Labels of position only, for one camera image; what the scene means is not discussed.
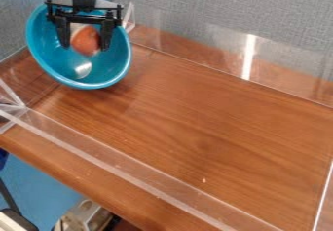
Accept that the grey box under table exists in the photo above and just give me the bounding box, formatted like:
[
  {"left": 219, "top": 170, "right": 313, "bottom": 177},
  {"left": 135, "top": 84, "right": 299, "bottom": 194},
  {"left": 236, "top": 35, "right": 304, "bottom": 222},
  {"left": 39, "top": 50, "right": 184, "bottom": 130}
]
[{"left": 52, "top": 199, "right": 113, "bottom": 231}]

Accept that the brown and white toy mushroom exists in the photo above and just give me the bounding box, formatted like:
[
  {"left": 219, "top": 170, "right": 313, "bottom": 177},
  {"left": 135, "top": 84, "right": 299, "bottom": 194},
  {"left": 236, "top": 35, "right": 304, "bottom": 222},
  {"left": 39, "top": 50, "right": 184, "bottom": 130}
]
[{"left": 71, "top": 24, "right": 100, "bottom": 57}]

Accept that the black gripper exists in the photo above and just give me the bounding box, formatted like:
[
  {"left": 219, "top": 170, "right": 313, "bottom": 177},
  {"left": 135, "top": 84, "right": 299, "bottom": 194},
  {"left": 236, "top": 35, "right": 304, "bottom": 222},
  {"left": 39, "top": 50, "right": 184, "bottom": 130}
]
[{"left": 44, "top": 0, "right": 124, "bottom": 51}]

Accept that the blue plastic bowl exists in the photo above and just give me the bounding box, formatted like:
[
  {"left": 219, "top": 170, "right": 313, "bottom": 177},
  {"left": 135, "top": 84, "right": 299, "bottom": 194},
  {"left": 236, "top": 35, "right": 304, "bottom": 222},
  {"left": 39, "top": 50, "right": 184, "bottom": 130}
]
[{"left": 27, "top": 3, "right": 133, "bottom": 90}]

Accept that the black and white chair part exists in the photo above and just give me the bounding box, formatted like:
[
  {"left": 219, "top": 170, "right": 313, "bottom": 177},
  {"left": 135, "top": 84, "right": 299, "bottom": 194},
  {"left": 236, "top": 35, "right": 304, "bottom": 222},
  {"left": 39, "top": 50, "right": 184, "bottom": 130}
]
[{"left": 0, "top": 178, "right": 39, "bottom": 231}]

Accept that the clear acrylic barrier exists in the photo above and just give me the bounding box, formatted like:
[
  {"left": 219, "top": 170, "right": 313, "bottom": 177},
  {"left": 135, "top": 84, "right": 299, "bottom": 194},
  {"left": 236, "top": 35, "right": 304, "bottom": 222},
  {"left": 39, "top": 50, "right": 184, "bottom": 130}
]
[{"left": 0, "top": 1, "right": 333, "bottom": 231}]

